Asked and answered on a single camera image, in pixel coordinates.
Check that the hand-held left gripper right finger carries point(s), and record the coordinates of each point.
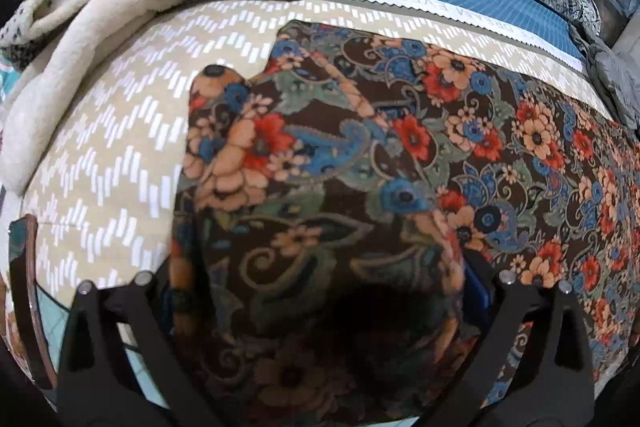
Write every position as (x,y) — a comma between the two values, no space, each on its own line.
(477,289)

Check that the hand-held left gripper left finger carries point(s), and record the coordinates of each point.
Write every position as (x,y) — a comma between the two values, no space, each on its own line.
(145,307)

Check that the brown floral dress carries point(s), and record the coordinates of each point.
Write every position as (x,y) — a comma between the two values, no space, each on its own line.
(350,157)

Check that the beige patterned bed sheet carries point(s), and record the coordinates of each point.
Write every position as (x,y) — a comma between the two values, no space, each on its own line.
(125,147)

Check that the grey puffer jacket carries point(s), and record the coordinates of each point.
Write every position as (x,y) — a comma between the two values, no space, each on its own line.
(615,72)

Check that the teal patterned cloth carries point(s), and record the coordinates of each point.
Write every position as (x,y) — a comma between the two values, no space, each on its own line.
(6,79)

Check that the brown wooden bed rail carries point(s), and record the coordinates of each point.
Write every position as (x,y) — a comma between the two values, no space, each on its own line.
(30,307)

